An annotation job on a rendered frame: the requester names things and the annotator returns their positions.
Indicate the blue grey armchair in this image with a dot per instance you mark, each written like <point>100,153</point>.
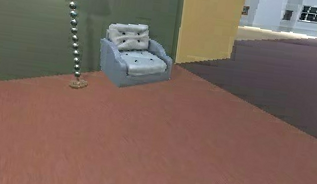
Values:
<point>130,61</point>

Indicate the beaded floor lamp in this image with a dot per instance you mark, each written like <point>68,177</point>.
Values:
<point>74,43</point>

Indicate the small dark window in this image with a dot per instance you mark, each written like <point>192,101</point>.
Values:
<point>287,14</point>

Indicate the black framed window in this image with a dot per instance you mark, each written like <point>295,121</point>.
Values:
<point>314,14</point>

